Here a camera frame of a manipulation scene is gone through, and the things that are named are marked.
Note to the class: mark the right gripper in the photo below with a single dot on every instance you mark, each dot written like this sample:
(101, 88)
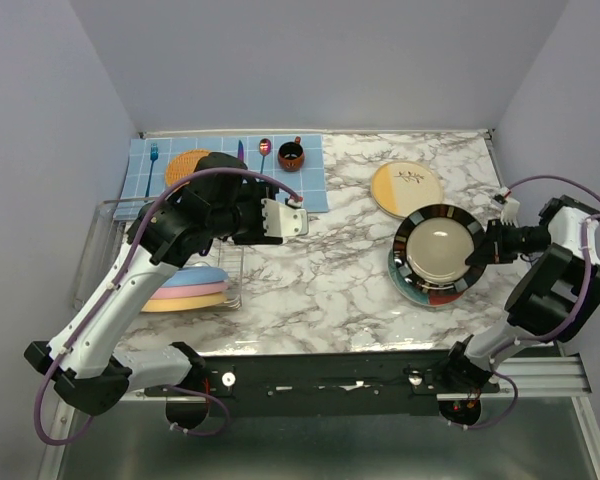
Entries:
(491, 250)

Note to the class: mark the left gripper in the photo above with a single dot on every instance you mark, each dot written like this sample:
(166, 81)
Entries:
(255, 237)

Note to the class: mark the white ceramic plate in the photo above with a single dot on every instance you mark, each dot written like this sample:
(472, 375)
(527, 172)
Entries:
(425, 299)

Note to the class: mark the blue plate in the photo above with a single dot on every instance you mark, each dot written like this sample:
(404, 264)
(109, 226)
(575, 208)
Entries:
(197, 275)

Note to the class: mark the cream and yellow plate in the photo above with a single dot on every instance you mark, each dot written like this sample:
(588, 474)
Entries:
(400, 188)

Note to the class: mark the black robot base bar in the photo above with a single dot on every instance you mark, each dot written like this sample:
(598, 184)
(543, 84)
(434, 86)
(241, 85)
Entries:
(335, 384)

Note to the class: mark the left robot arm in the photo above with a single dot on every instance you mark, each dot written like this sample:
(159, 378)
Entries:
(222, 199)

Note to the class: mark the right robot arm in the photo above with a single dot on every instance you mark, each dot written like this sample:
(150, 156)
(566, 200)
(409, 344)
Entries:
(553, 300)

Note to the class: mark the pink plate in rack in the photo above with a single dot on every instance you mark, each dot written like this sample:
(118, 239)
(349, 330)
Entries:
(187, 291)

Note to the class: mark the yellow plate in rack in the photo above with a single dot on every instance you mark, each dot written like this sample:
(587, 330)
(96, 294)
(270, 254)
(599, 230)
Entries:
(183, 304)

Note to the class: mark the iridescent rainbow spoon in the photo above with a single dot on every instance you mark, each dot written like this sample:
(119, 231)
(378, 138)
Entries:
(265, 148)

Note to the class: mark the blue checked placemat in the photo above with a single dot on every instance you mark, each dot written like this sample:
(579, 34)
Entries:
(309, 181)

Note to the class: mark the orange and black mug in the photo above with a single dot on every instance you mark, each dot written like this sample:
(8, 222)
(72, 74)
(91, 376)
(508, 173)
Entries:
(291, 155)

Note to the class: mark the woven wicker round trivet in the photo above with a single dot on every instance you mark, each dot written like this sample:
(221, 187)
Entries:
(183, 164)

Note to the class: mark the blue metal fork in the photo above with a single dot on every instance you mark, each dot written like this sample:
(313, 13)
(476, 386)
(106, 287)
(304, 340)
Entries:
(153, 157)

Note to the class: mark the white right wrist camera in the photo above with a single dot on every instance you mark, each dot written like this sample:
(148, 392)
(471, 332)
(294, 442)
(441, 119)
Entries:
(507, 206)

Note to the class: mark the steel wire dish rack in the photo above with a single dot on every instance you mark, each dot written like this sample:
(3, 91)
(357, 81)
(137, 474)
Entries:
(110, 222)

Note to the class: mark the aluminium frame rail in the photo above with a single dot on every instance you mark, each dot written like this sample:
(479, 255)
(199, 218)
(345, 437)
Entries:
(539, 425)

